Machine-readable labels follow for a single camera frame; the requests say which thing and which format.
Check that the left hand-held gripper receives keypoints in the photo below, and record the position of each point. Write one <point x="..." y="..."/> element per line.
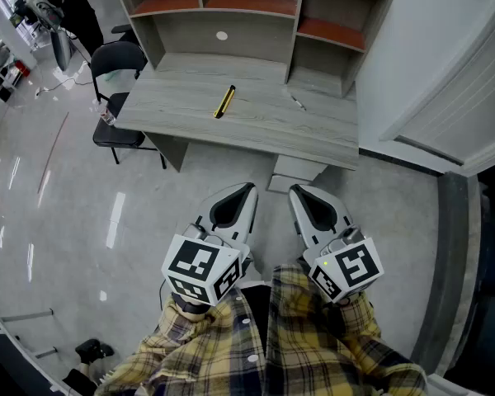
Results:
<point x="198" y="262"/>

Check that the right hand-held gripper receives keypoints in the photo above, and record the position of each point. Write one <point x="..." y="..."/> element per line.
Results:
<point x="354" y="266"/>

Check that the yellow black utility knife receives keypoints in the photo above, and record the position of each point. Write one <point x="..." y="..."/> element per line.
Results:
<point x="224" y="101"/>

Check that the silver pen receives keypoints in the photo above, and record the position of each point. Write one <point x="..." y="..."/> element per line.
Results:
<point x="299" y="104"/>

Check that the person's left forearm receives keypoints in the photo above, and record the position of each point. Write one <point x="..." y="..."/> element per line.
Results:
<point x="173" y="345"/>

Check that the person's right forearm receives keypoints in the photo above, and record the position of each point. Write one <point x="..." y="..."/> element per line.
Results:
<point x="367" y="336"/>

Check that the grey wood-grain table top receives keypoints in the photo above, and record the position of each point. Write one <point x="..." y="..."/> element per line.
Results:
<point x="251" y="128"/>

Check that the grey desk drawer unit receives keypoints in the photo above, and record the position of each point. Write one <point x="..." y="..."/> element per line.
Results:
<point x="295" y="173"/>

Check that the grey desk side panel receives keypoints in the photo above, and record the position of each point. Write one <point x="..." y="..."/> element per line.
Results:
<point x="169" y="151"/>

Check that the person's yellow plaid shirt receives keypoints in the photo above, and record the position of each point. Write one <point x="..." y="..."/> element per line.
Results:
<point x="288" y="345"/>

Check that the clear bottle with red label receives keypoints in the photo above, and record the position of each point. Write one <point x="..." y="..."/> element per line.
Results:
<point x="107" y="116"/>

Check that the white door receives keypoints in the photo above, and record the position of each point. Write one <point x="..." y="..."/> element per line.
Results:
<point x="458" y="109"/>

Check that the white round grommet cap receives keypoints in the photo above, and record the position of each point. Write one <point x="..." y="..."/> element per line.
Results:
<point x="222" y="36"/>

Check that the grey wooden desk hutch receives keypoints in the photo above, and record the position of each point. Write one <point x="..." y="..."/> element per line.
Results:
<point x="189" y="31"/>

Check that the red floor tape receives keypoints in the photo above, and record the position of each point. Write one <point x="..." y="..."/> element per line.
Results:
<point x="53" y="153"/>

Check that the black folding chair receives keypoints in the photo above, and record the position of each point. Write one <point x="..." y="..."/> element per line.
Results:
<point x="117" y="58"/>

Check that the black shoe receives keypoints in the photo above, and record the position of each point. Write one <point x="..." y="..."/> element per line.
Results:
<point x="91" y="350"/>

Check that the black office chair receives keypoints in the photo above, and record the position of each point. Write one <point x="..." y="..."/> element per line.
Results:
<point x="125" y="35"/>

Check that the grey oval panel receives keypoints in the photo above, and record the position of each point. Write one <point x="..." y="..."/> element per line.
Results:
<point x="61" y="50"/>

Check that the red fire extinguisher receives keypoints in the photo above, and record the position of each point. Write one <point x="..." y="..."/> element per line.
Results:
<point x="23" y="69"/>

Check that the black and white desk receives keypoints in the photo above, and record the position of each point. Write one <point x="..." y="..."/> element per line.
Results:
<point x="4" y="357"/>

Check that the white shelf rack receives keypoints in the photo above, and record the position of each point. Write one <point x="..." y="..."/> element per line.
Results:
<point x="0" y="68"/>

